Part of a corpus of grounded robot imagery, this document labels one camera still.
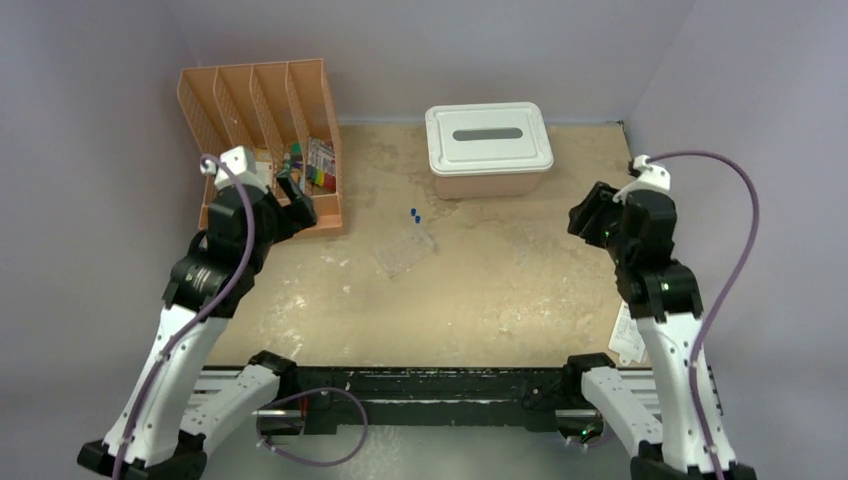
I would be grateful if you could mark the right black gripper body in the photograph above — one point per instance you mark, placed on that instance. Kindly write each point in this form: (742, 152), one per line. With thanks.
(615, 238)

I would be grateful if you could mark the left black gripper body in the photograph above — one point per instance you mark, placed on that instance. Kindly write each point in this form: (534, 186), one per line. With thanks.
(283, 222)

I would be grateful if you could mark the clear plastic well plate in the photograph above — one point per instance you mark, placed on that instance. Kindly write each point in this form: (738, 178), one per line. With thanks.
(400, 253)

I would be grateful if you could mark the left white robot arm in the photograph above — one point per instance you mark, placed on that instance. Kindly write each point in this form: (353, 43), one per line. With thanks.
(158, 435)

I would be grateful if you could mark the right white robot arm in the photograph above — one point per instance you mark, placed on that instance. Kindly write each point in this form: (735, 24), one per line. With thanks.
(686, 439)

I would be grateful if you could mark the colourful items in organizer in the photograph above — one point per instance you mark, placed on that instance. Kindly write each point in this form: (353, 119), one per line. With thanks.
(315, 171)

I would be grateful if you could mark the white red box in organizer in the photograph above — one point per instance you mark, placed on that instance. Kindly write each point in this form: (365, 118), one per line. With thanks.
(265, 167)

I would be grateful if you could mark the peach slotted file organizer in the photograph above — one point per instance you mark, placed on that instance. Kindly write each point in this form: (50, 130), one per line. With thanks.
(267, 105)

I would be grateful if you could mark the white instruction sheet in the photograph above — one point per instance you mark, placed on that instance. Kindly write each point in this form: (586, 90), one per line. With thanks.
(626, 340)

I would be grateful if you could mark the pink plastic bin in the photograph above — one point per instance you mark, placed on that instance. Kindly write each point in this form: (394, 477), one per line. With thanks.
(452, 187)

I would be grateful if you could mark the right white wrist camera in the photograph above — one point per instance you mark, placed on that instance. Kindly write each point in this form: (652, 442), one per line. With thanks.
(646, 176)

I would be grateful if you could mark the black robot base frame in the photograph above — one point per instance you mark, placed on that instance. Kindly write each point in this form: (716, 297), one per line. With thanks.
(537, 399)

